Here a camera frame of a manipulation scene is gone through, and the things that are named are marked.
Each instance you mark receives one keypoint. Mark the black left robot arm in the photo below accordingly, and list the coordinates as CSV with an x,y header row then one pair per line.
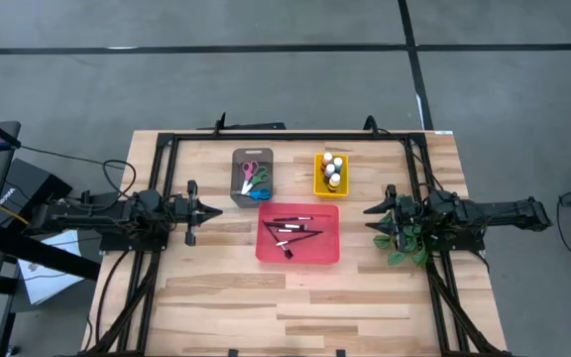
x,y
97,213

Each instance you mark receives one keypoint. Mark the black bracket bar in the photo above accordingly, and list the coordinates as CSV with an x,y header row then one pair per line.
x,y
246,126

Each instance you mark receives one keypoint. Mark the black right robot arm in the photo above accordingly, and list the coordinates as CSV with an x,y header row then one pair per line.
x,y
493,213

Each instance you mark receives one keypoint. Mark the orange paint bottle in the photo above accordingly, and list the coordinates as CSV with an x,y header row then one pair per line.
x,y
326,158

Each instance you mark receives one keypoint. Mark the black aluminium table frame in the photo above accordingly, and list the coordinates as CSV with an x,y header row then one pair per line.
x,y
290,136

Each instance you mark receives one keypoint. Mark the grey translucent plastic bin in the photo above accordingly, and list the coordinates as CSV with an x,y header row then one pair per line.
x,y
238,154

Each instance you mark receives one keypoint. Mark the yellow mesh plastic basket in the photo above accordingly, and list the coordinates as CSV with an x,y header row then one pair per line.
x,y
317,186

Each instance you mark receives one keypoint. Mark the pink translucent plastic tray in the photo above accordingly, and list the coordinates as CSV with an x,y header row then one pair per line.
x,y
325,248

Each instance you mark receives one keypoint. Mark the green paint bottle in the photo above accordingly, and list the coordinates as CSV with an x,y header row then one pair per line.
x,y
338,162

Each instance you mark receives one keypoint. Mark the purple paint bottle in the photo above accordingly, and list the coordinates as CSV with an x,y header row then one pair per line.
x,y
329,170

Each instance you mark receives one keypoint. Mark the white paper sheet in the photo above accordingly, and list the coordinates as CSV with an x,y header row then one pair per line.
x,y
47,287

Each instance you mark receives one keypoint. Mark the striped-leaf plant in white pot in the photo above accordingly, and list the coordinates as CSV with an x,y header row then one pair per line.
x,y
404,248

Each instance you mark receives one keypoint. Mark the black support beam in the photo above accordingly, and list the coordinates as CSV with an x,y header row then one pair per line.
x,y
42,253

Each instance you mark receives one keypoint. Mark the black computer case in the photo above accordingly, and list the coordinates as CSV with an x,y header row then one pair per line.
x,y
28,186

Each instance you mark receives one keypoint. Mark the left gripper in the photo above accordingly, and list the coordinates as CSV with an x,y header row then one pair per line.
x,y
189,210

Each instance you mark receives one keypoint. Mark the yellow paint bottle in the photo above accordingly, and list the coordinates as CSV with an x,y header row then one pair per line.
x,y
334,181

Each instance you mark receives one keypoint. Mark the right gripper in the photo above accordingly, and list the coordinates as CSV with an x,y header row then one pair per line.
x,y
399,213

